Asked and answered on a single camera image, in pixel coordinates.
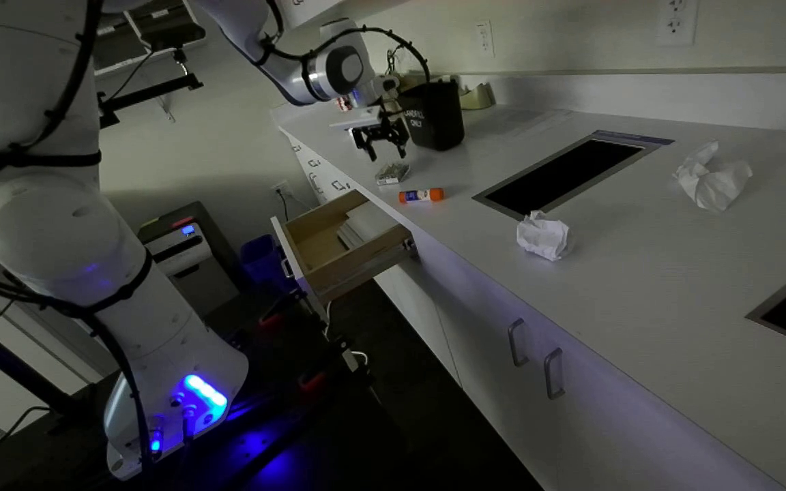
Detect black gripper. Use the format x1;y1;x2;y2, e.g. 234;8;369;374
353;105;411;166

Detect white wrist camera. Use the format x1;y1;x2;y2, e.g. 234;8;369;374
329;105;384;131

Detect grey control box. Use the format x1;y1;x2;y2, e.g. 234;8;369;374
133;199;242;317

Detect blue bin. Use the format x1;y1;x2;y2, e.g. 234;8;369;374
238;231;299;296

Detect rectangular counter waste opening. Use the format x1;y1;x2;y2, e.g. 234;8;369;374
471;128;675;224

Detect black clamp orange grip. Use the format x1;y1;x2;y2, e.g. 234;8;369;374
295;366;335;398
254;307;290;333

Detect orange white glue stick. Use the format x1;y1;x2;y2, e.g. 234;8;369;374
395;184;448;207

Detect black metal stand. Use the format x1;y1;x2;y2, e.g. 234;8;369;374
89;0;209;126

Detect pale green tape dispenser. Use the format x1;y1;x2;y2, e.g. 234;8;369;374
458;81;497;115

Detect white paper stack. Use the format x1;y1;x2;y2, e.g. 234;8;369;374
335;202;400;252

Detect black robot cart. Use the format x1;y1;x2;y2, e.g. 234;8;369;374
0;269;388;491

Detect black landfill only bin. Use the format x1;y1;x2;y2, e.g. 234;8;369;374
399;76;466;153

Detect white wall outlet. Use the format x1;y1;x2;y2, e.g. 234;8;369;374
653;0;701;49
471;21;497;63

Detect wooden drawer white front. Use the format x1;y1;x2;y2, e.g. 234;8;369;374
267;187;414;306

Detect metal cabinet door handle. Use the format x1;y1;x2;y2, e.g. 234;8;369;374
504;317;531;367
540;347;567;400

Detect clear case of pins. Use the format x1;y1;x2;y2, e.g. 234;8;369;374
374;160;411;184

